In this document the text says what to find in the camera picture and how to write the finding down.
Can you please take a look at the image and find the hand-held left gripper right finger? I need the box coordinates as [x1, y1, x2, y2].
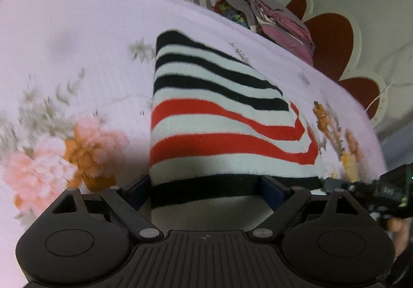
[247, 175, 371, 240]

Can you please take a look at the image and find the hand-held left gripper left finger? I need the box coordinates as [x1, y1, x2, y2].
[43, 177, 164, 243]

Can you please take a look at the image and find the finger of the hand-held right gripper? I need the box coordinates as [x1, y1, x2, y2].
[322, 177, 359, 196]

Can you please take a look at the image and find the black red white striped sweater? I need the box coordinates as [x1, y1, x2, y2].
[149, 29, 323, 234]

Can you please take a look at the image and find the person's right hand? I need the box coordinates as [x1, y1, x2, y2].
[386, 217, 412, 254]

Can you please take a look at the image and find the red and white headboard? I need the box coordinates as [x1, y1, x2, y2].
[285, 0, 392, 130]

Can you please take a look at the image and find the pile of pink grey bedding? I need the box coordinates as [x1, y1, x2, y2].
[223, 0, 315, 66]

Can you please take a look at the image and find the pink floral bedsheet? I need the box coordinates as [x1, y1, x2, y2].
[0, 0, 388, 288]

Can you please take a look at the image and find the colourful patterned cloth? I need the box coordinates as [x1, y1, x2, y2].
[213, 0, 250, 29]

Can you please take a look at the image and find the white cable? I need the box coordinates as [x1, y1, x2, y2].
[364, 80, 396, 111]

